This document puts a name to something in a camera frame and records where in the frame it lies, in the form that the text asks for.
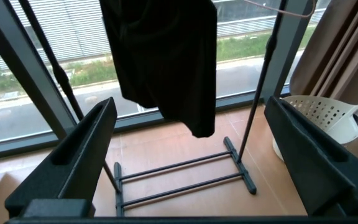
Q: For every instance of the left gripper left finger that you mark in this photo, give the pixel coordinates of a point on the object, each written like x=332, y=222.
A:
x=85, y=169

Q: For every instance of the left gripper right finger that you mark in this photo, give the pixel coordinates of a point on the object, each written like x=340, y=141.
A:
x=308, y=163

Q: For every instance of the pink clothes hanger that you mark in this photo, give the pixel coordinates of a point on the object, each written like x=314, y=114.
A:
x=303, y=16

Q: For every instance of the white laundry basket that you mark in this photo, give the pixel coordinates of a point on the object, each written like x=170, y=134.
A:
x=322, y=115

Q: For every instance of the black clothes rack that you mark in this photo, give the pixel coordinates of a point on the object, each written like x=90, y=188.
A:
x=240, y=168

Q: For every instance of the window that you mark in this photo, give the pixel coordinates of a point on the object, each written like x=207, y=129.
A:
x=36, y=77

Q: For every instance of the brown curtain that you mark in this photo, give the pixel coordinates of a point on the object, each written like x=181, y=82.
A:
x=322, y=46

